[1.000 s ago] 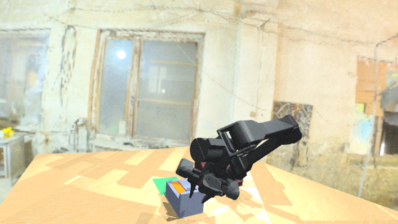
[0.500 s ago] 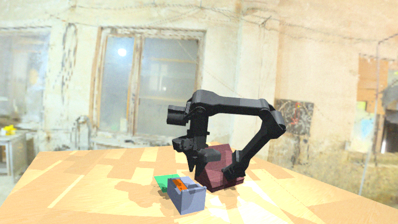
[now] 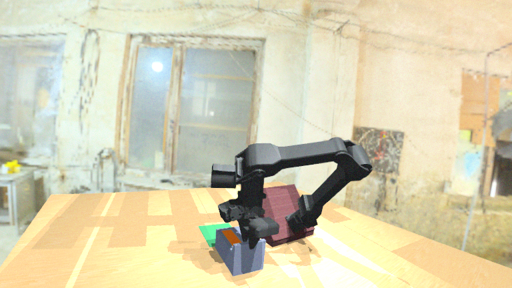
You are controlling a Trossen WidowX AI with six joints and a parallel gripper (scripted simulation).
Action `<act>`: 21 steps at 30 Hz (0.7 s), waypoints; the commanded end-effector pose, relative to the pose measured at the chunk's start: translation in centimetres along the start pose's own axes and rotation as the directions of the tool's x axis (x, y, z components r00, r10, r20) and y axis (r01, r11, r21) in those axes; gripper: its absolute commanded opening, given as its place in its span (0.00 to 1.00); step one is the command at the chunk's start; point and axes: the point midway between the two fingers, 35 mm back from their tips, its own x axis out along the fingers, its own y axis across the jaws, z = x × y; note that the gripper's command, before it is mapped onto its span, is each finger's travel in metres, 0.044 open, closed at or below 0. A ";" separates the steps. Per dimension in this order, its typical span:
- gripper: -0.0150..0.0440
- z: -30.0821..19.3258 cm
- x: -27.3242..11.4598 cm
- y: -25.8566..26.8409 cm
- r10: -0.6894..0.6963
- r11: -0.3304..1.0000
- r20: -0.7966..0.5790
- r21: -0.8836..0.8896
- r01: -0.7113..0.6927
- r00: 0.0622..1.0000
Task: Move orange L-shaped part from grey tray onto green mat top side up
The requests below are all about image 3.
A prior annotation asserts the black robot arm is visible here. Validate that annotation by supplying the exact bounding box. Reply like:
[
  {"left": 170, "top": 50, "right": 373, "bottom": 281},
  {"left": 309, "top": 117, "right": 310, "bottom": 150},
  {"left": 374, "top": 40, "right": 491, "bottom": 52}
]
[{"left": 211, "top": 137, "right": 373, "bottom": 233}]

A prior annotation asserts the orange l-shaped part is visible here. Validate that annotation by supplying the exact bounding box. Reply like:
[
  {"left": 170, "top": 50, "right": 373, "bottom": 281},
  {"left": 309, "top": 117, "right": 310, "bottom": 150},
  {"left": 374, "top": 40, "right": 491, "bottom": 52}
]
[{"left": 222, "top": 230, "right": 241, "bottom": 246}]

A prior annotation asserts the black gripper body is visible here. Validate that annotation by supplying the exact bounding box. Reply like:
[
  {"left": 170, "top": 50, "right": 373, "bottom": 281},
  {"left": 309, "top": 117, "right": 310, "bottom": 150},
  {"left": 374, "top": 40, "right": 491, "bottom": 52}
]
[{"left": 237, "top": 189, "right": 279, "bottom": 238}]

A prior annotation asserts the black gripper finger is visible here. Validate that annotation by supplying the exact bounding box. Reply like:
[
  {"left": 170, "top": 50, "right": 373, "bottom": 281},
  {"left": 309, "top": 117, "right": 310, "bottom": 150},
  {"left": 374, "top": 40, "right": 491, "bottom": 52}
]
[
  {"left": 237, "top": 217, "right": 250, "bottom": 242},
  {"left": 244, "top": 226, "right": 260, "bottom": 249}
]

